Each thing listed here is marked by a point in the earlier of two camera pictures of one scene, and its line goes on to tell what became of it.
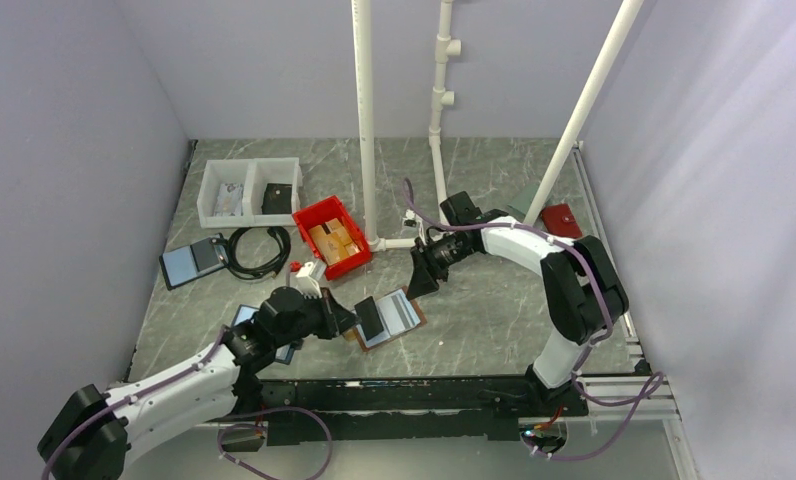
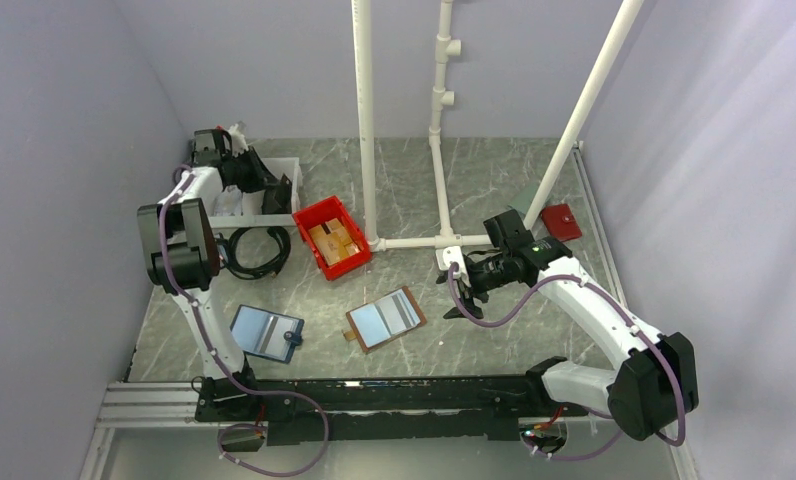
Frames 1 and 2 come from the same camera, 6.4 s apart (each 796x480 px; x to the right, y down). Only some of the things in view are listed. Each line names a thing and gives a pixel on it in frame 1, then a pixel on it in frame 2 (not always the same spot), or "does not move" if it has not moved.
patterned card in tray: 229,200 does not move
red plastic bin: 334,235 does not move
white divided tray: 250,192 does not move
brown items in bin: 334,241 does not move
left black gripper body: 314,318 to 246,172
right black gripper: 425,275 to 483,296
